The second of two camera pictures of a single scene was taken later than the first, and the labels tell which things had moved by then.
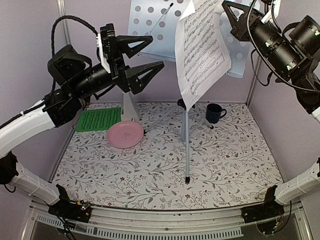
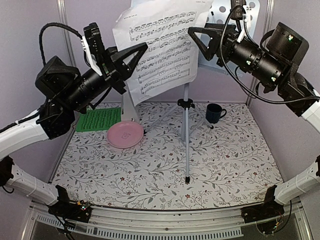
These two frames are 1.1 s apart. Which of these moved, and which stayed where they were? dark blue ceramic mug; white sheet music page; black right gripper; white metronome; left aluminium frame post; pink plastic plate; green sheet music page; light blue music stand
Moved: black right gripper; white sheet music page; light blue music stand
Stayed: dark blue ceramic mug; pink plastic plate; white metronome; green sheet music page; left aluminium frame post
